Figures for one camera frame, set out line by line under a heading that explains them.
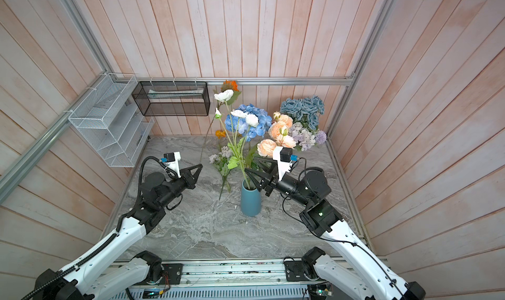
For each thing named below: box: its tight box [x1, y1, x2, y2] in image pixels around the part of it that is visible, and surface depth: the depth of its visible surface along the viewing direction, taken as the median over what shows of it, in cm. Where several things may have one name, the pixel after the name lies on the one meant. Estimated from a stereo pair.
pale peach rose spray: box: [256, 111, 297, 158], surface depth 66 cm
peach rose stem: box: [272, 111, 294, 128], surface depth 72 cm
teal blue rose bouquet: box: [280, 95, 325, 131], surface depth 82 cm
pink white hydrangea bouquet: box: [289, 121, 327, 152], surface depth 83 cm
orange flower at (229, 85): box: [220, 80, 240, 92], surface depth 84 cm
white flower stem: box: [213, 88, 261, 191], surface depth 62 cm
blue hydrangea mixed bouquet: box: [224, 103, 273, 143], surface depth 62 cm
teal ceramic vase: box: [240, 178, 262, 218], surface depth 78 cm
